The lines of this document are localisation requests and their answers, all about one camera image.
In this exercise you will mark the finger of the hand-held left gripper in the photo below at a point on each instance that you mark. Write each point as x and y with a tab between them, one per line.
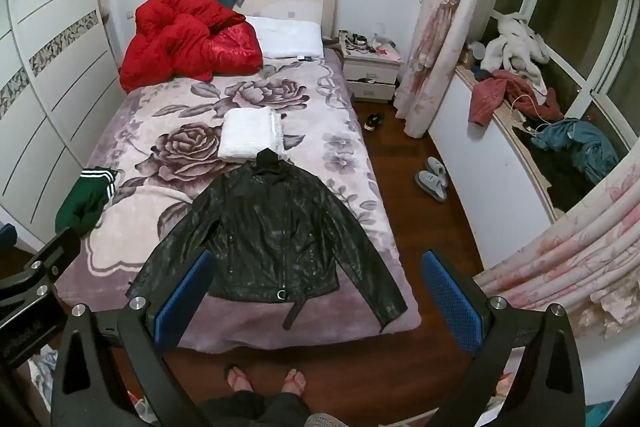
50	252

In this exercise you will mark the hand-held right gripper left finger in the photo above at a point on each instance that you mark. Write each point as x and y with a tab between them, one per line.
181	302

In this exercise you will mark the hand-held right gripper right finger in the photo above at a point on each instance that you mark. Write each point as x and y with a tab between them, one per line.
450	302

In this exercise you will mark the black leather jacket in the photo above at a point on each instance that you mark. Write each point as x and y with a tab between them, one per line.
270	232

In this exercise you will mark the green striped garment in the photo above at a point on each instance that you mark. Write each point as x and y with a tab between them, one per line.
82	207

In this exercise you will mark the grey slipper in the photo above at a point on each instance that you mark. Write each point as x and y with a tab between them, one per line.
430	187
436	169

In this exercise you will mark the floral purple blanket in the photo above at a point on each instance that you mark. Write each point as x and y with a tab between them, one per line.
150	187

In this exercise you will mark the person's dark trousers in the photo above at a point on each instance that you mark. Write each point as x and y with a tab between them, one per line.
255	409

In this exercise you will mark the loose pink floral curtain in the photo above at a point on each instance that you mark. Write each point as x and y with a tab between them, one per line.
575	257

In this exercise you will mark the person's right foot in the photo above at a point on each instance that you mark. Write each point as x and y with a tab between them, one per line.
294	379

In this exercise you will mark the black cloth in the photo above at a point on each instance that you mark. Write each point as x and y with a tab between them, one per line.
560	177

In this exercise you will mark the white folded towel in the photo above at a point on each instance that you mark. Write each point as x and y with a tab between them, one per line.
250	134

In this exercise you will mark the white wardrobe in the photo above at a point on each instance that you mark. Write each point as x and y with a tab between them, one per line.
50	57

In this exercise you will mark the black shoe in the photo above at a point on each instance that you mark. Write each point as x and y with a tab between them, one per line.
371	123
380	118

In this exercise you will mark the blue garment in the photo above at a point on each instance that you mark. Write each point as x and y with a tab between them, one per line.
580	144

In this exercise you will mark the red garment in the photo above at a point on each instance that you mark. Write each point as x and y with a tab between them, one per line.
492	94

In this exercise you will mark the white nightstand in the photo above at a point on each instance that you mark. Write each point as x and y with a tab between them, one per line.
372	72

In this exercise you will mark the red quilt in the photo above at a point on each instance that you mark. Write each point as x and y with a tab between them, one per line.
170	37

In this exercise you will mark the white fluffy garment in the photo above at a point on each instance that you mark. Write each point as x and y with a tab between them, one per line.
517	47

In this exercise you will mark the tied pink floral curtain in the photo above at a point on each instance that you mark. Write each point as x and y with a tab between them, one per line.
440	32

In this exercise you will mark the pile of small nightstand items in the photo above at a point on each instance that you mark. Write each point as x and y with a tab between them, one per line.
357	42

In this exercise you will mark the white pillow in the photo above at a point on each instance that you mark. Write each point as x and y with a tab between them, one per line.
287	37

